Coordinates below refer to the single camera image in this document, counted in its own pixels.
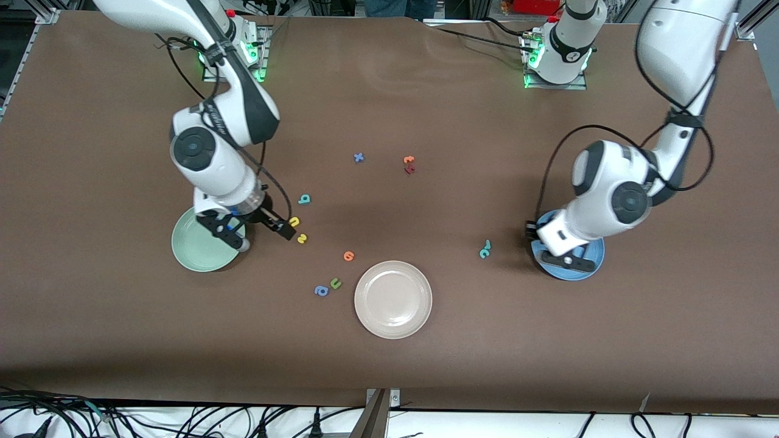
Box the aluminium frame rail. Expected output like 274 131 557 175
735 0 779 42
0 7 60 119

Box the person in blue jeans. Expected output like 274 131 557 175
364 0 439 19

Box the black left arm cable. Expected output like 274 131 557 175
536 106 714 226

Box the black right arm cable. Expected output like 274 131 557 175
155 33 296 223

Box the red box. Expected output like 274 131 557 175
513 0 562 16

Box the brown table cover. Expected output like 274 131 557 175
0 11 779 415

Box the blue plate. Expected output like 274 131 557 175
530 210 606 282

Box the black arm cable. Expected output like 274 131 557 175
155 33 296 223
536 106 714 226

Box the beige plate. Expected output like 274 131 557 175
354 260 433 339

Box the black cable on table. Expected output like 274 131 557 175
435 17 551 52

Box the green plate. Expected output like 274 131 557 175
171 206 246 273

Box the metal table bracket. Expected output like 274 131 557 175
364 388 402 438

